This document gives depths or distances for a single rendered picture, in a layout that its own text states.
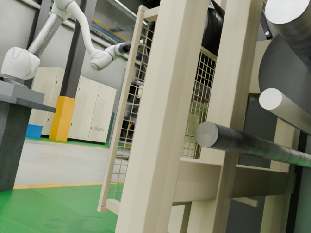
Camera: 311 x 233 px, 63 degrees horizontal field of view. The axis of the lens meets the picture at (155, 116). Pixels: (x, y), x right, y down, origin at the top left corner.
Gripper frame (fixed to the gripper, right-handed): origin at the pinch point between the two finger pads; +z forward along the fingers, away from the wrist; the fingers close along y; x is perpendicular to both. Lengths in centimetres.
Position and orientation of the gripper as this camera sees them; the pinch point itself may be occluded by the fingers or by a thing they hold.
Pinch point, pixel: (140, 42)
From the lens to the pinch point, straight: 189.3
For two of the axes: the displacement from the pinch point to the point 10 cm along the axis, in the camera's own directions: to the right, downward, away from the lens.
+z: 7.1, -0.4, -7.0
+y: 6.9, 2.0, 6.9
